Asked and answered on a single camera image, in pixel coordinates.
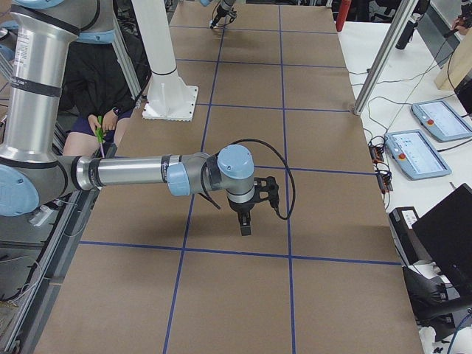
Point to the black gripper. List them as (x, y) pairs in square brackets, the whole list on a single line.
[(242, 209)]

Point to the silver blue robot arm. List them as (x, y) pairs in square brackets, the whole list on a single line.
[(32, 175)]

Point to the person's hand with watch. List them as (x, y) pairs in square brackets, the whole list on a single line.
[(109, 122)]

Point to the brown paper table cover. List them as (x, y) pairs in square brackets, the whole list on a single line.
[(155, 273)]

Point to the red fire extinguisher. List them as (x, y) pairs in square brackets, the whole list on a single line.
[(344, 8)]

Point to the seated person in black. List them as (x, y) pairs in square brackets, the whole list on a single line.
[(95, 83)]

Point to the orange electronics board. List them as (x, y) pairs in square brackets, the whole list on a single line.
[(377, 153)]

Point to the black box with label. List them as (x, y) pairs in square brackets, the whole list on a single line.
[(409, 246)]

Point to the green scissors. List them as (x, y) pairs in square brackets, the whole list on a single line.
[(100, 136)]

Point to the near teach pendant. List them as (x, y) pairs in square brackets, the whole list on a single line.
[(415, 155)]

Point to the teach pendant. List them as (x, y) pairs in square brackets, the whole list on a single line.
[(441, 120), (415, 155)]

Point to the black laptop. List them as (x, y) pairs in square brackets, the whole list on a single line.
[(445, 232)]

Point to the far teach pendant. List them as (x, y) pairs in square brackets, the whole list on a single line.
[(441, 120)]

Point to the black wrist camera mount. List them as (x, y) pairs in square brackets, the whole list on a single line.
[(266, 189)]

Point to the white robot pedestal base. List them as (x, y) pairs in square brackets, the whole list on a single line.
[(168, 96)]

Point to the aluminium frame post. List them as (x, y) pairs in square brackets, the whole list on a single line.
[(400, 21)]

